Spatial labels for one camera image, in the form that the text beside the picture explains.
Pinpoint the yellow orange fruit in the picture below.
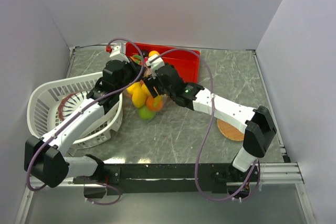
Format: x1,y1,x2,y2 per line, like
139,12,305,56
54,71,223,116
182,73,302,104
141,84,151,97

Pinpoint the yellow fruit front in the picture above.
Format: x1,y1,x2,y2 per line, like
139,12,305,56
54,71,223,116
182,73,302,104
127,82,141,95

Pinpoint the orange tangerine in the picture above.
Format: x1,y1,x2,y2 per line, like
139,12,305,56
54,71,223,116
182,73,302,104
146,95,163,112

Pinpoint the yellow pear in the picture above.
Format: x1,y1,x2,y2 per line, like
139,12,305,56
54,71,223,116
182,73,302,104
132,88,147,108

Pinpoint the clear zip bag orange zipper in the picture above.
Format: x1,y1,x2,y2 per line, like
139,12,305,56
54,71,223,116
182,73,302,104
125,80,167,121

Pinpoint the green lime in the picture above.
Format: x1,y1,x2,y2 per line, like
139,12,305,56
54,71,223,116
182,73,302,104
139,105,155,121

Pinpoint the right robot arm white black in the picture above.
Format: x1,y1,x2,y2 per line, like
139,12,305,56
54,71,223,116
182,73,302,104
144,62,277,181

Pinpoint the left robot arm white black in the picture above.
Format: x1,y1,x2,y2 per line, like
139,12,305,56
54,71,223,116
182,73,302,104
24,60,145,188

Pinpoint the pink dragon fruit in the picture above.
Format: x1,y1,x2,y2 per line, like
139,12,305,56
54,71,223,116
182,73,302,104
139,59,147,68

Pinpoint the green watermelon wedge back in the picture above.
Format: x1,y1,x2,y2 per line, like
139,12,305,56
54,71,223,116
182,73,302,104
131,55,142,65

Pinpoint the red plastic tray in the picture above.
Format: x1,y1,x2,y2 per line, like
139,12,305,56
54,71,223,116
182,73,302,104
136,43,200,82

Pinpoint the yellow lemon back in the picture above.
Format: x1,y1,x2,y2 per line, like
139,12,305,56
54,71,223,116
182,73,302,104
148,50,160,58

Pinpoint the dark purple mangosteen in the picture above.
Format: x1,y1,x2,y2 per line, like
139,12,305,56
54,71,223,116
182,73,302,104
142,50,149,57

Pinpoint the white blue striped plate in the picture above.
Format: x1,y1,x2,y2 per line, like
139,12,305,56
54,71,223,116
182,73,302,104
60,91,87,119

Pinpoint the dark red plate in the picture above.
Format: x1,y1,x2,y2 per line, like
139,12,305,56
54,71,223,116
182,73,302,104
57,96,69,121

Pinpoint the round woven bamboo coaster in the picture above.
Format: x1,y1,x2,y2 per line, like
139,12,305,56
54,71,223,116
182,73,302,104
217,119,244,142

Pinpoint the white plastic basket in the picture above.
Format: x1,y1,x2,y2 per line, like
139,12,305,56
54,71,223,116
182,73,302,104
27,72,123,149

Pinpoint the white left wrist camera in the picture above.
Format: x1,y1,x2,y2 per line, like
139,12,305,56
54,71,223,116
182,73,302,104
106,43,129,62

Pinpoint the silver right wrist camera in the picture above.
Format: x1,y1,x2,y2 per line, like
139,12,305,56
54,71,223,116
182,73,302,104
146,55,165,72

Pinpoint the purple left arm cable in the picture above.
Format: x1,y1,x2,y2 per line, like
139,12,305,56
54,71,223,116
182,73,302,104
25,37,145,206

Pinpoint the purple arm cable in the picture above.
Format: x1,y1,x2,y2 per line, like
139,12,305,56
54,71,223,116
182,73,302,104
25,37,145,206
146,48,261,201

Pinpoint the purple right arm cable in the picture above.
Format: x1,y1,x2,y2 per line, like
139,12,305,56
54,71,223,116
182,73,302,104
146,48,261,201

